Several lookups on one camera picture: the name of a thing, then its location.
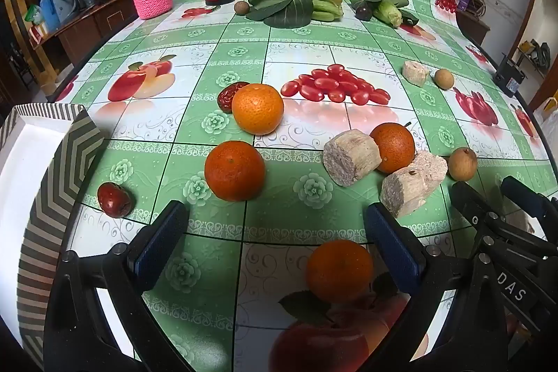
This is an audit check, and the dark plum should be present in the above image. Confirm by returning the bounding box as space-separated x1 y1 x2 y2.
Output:
355 4 372 22

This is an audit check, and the black device at table edge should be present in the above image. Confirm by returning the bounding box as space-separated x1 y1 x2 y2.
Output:
493 55 526 97

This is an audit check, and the bok choy right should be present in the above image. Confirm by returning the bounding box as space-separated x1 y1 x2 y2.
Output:
349 0 419 28

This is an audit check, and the brown kiwi fruit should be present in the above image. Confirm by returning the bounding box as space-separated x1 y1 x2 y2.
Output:
234 1 251 16

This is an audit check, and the longan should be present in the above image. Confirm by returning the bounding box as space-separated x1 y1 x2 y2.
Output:
433 68 455 91
447 147 478 181

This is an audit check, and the blue thermos jug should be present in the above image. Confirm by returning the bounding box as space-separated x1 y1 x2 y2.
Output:
40 0 61 34

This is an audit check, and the dark orange with stem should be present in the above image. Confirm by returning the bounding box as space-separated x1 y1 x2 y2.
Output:
370 123 415 175

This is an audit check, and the sugarcane piece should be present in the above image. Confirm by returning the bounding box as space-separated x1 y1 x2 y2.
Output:
323 129 382 187
379 151 448 218
402 60 429 87

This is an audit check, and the bok choy left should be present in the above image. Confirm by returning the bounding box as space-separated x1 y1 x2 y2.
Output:
246 0 343 29

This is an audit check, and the red jujube behind orange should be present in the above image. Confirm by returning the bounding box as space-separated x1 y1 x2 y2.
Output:
217 81 249 113

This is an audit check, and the red jujube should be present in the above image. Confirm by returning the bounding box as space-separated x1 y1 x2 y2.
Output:
217 81 249 113
97 182 133 218

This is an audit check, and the bok choy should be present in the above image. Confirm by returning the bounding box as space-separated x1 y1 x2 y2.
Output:
246 0 343 29
349 0 419 28

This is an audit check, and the white tray with chevron rim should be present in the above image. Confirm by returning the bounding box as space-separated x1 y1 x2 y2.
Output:
1 103 103 367

